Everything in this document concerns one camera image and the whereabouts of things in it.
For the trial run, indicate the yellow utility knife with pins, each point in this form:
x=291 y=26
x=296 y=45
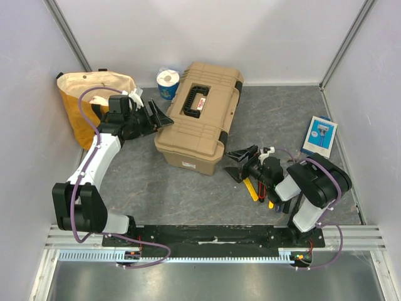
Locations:
x=252 y=192

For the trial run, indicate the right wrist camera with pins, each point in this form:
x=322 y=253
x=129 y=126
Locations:
x=266 y=151

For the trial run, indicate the yellow canvas tote bag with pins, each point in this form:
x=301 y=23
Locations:
x=80 y=90

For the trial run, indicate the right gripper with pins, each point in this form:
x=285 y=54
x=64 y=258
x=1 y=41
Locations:
x=247 y=163

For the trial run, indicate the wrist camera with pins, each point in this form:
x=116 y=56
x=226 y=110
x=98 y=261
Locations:
x=266 y=151
x=135 y=95

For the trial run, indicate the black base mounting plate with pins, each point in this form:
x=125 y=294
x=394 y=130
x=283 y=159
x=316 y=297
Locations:
x=208 y=241

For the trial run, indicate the blue razor package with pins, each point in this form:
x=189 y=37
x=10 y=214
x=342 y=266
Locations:
x=319 y=137

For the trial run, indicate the red black utility knife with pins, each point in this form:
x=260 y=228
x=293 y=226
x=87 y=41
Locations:
x=261 y=192

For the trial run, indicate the black handle hammer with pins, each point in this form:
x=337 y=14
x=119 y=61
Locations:
x=292 y=210

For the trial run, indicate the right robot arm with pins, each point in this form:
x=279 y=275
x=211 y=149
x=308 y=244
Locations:
x=305 y=190

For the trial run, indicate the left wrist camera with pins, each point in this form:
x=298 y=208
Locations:
x=135 y=95

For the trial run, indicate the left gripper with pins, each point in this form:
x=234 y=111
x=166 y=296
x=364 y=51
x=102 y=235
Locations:
x=161 y=119

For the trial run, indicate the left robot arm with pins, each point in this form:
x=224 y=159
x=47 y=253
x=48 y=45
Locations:
x=77 y=202

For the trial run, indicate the tan plastic toolbox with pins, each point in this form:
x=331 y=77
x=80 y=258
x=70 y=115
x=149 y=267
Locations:
x=202 y=110

